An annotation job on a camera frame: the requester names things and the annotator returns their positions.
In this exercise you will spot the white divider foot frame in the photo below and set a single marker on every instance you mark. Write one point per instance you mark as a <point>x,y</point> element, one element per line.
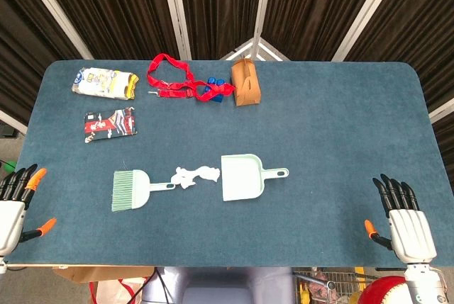
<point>269,52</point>

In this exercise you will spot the dark patterned snack packet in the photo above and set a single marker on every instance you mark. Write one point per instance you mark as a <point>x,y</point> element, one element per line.
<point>110,125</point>

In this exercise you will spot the brown paper gable box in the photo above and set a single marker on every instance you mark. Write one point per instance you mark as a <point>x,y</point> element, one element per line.
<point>244,88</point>

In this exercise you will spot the cardboard box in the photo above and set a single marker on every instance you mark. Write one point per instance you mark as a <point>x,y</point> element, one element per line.
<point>92,273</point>

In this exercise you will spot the mint green dustpan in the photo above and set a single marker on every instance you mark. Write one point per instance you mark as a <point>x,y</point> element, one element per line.
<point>241,180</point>

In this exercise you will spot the white tissue paper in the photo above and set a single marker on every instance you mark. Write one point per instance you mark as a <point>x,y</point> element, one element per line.
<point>209,173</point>

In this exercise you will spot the grey robot torso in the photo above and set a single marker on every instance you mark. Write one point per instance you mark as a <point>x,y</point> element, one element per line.
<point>220,286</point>

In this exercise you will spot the mint green hand broom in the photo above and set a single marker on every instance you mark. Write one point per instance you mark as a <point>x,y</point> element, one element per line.
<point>138,190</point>

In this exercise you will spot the blue plastic block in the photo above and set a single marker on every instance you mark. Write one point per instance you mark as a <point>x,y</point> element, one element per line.
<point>211,80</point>

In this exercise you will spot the red and white ball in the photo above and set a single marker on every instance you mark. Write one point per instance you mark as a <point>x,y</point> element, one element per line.
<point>383,290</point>

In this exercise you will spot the left five-finger robot hand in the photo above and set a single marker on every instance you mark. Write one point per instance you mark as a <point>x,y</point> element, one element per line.
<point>10,212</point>

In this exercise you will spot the small green object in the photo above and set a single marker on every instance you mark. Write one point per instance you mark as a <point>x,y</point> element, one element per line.
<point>8,166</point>

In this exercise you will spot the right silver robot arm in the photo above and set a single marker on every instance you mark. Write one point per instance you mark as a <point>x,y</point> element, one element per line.
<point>422,282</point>

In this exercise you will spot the white snack package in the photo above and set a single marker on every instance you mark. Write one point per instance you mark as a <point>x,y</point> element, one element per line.
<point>103,82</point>

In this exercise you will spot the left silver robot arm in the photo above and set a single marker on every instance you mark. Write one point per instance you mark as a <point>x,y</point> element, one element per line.
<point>2,265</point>

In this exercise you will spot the right five-finger robot hand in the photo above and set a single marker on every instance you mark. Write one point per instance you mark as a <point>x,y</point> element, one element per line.
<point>411,233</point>

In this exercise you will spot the white divider frame post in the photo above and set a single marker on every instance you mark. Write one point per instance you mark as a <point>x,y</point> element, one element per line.
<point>56,6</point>
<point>368,10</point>
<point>174,6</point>
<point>263,6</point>

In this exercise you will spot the red and white bag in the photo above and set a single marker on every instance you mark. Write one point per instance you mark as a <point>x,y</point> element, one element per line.
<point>113,291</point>

